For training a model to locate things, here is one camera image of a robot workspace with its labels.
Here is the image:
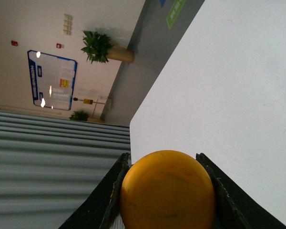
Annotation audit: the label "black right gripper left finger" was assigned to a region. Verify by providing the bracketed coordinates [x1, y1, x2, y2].
[60, 153, 130, 229]

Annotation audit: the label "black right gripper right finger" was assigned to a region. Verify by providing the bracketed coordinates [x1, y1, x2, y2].
[195, 153, 286, 229]

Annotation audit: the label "yellow mushroom push button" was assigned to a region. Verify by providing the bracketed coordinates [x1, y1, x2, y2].
[120, 150, 215, 229]

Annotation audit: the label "yellow sign stand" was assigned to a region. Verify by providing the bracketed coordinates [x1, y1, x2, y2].
[71, 97, 112, 113]

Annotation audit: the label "small distant potted plant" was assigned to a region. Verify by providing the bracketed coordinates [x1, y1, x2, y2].
[69, 110, 104, 124]

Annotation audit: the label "blue framed notice board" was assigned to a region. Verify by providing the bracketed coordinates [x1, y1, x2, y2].
[27, 50, 78, 111]

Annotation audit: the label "potted plant gold pot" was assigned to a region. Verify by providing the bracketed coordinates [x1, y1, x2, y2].
[81, 30, 134, 63]

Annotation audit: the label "green floor sign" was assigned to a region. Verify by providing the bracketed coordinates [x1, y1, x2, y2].
[166, 0, 186, 29]

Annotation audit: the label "white wall switches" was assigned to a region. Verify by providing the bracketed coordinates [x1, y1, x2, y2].
[63, 14, 72, 36]

